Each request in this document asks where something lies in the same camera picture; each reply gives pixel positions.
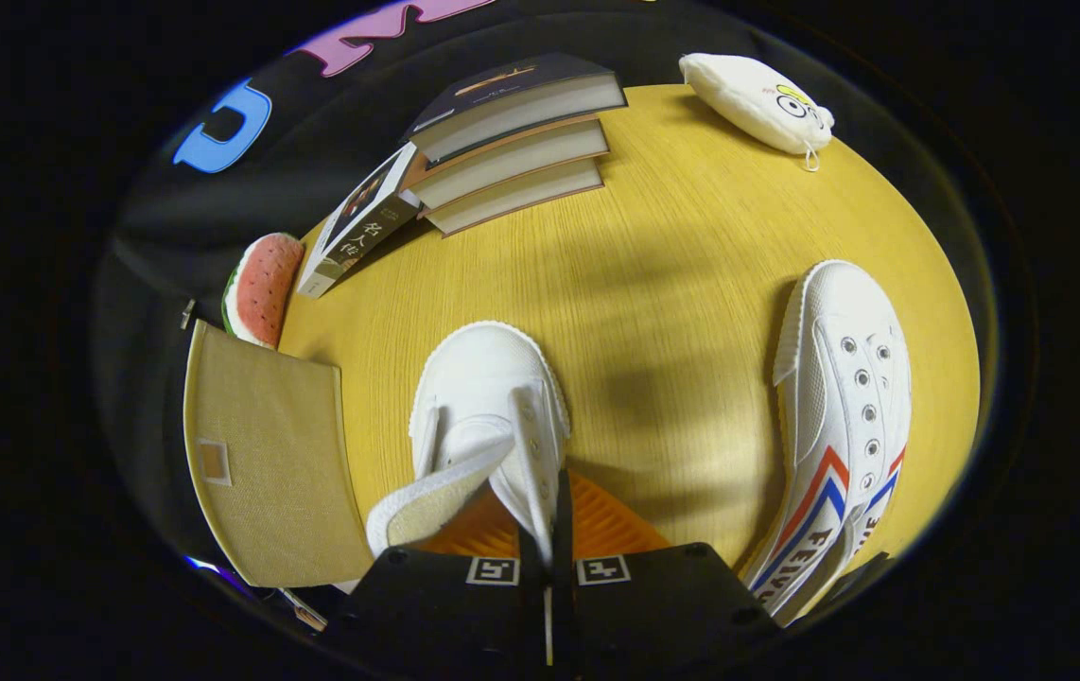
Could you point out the white canvas shoe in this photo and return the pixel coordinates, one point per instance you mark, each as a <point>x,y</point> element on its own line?
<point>488,378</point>
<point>843,397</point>

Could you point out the watermelon slice plush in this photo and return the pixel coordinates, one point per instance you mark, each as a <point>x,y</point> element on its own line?
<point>266,288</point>

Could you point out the white portrait cover book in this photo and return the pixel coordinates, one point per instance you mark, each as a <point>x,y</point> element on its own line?
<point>360,222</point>

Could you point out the white plush pouch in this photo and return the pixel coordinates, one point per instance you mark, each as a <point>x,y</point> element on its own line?
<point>748,99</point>

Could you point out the black cover book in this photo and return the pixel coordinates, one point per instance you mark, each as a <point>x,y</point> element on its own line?
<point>502,80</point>

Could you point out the beige fabric storage box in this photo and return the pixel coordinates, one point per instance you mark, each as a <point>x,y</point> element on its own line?
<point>266,454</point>

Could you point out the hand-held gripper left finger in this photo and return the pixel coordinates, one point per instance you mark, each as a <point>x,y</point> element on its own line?
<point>445,615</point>

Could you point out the silver clip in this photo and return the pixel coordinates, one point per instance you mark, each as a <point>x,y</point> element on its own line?
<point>187,312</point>

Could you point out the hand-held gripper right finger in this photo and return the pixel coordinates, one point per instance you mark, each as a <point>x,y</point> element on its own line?
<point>653,615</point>

